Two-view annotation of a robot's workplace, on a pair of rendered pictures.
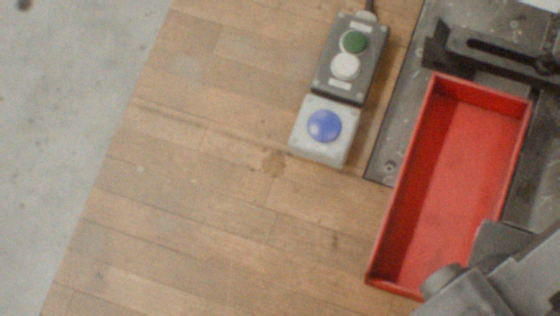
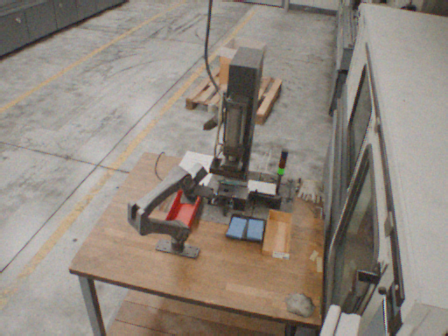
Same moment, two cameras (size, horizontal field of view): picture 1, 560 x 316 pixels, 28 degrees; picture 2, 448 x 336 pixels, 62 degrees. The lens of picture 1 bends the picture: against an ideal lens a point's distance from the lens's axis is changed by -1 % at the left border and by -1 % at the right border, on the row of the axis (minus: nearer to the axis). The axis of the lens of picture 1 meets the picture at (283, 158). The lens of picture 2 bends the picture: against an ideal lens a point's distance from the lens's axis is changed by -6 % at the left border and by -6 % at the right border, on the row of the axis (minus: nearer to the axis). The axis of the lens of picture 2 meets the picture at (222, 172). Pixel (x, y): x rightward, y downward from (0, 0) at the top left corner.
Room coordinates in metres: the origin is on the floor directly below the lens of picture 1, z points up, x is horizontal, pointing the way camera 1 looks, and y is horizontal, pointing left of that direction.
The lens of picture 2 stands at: (-1.11, 0.16, 2.27)
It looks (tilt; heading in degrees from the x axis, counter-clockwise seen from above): 36 degrees down; 340
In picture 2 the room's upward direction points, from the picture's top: 5 degrees clockwise
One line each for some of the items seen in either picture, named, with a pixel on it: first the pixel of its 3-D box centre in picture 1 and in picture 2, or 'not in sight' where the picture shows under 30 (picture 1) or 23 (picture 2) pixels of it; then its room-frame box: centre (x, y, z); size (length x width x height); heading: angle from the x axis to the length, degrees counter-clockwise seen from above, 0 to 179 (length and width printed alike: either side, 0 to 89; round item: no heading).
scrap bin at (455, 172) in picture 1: (449, 192); (183, 210); (0.35, -0.18, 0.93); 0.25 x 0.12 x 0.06; 151
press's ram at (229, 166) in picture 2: not in sight; (232, 143); (0.47, -0.45, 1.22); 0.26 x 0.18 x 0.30; 151
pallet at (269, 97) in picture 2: not in sight; (237, 92); (3.43, -1.60, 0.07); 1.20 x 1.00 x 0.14; 145
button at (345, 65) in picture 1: (346, 67); not in sight; (0.52, -0.09, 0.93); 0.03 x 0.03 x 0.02
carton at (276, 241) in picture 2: not in sight; (278, 234); (0.08, -0.59, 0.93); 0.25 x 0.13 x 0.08; 151
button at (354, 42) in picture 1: (354, 44); not in sight; (0.55, -0.11, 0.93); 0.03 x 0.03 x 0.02
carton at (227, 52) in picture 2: not in sight; (242, 62); (3.70, -1.74, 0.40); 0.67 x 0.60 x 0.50; 143
